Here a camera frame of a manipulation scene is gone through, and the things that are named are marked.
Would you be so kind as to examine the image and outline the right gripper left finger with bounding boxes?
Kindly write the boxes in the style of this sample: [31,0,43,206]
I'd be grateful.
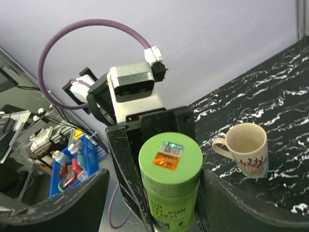
[0,169,110,232]

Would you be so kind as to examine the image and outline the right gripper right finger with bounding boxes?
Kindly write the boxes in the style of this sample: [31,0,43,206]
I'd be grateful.
[199,170,309,232]

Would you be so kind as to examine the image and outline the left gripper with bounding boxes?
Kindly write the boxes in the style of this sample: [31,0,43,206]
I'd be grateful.
[106,106,195,232]

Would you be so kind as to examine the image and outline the green pill bottle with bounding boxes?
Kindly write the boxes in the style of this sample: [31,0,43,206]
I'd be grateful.
[139,132,203,232]

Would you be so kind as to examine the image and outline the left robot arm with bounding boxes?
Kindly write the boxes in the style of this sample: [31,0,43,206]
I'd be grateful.
[63,68,196,232]

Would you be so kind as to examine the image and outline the blue storage basket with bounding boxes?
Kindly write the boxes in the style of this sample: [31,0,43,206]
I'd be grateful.
[49,135,99,198]

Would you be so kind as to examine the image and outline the cream floral mug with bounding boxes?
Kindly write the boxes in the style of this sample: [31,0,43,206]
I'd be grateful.
[211,123,269,179]

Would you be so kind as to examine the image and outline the black marble mat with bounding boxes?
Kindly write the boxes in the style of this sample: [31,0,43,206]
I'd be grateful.
[191,43,309,216]

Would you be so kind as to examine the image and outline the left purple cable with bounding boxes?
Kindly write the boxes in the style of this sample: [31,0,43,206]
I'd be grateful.
[36,18,153,111]

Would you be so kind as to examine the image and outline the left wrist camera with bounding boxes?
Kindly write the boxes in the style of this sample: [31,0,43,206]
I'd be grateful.
[107,61,164,123]

